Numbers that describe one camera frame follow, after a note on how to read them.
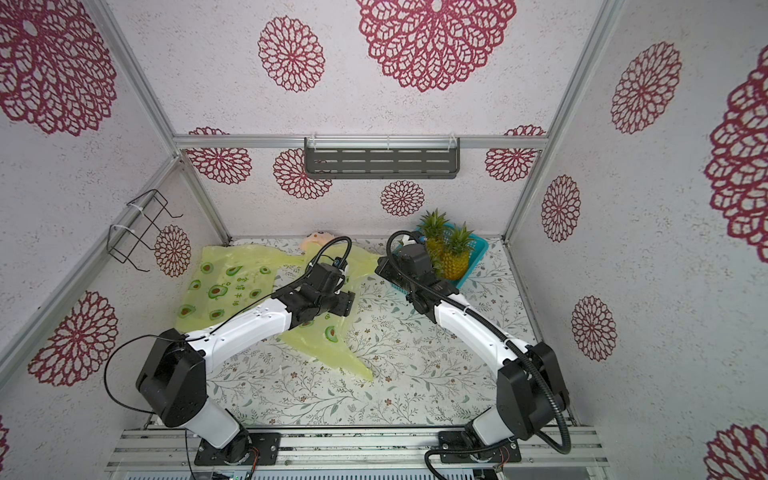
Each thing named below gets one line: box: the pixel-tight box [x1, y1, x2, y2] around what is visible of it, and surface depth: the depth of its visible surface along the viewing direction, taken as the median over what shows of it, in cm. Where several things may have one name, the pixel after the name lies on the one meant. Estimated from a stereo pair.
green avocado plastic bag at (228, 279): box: [176, 244, 309, 334], surface depth 108 cm
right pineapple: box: [442, 221, 475, 281], surface depth 99 cm
